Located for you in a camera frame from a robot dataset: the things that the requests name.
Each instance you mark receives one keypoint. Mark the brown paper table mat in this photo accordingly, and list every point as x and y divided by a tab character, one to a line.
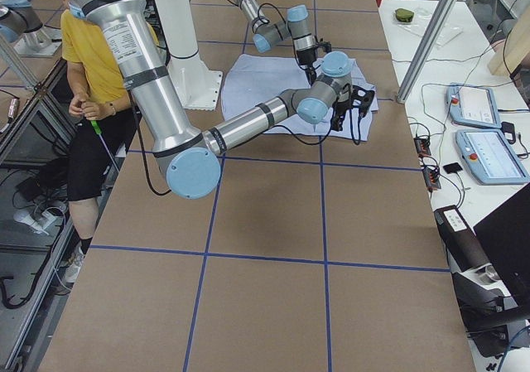
305	258

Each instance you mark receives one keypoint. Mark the lower blue teach pendant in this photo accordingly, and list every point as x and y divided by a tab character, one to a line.
489	157

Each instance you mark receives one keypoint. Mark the person in yellow shirt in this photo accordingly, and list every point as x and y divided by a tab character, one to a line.
98	94

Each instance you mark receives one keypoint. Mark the blue teach pendant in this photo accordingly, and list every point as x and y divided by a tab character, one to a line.
473	106
489	157

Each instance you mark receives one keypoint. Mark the aluminium frame post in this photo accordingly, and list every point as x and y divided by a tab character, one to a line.
433	30

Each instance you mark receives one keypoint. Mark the black electronics box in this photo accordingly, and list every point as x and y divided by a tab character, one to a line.
460	239

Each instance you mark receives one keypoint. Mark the small black pad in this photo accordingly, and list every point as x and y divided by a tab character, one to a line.
453	167

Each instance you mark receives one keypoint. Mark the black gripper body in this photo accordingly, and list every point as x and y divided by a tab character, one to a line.
340	109
305	57

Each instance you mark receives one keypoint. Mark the upper blue teach pendant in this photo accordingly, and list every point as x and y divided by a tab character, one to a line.
473	106

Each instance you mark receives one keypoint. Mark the green handled tool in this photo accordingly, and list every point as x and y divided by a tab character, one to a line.
109	139

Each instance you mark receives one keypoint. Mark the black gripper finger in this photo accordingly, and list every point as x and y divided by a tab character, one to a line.
311	74
336	122

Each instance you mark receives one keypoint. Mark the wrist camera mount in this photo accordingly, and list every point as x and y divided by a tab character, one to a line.
321	45
361	99

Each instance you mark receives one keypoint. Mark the black monitor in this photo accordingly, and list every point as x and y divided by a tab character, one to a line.
504	237

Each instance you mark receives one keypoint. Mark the green cloth pouch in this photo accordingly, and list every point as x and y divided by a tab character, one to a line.
404	15

